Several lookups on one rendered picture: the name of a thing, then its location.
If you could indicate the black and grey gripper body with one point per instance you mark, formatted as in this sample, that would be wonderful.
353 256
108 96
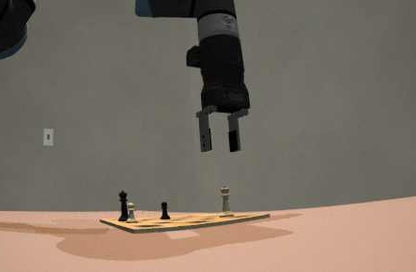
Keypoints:
221 63

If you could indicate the white queen chess piece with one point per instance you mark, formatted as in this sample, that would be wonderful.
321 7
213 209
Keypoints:
226 209

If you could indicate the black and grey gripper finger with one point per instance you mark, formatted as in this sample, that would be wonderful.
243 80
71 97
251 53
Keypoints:
205 137
233 134

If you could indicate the white pawn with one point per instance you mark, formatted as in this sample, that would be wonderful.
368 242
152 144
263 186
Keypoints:
131 218

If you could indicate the black pawn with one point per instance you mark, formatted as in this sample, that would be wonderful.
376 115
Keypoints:
164 211

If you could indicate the black chess queen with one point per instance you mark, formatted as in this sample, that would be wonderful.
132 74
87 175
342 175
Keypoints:
124 211

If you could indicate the tan and dark brown chessboard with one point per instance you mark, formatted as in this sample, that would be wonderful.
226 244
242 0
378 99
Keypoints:
155 225

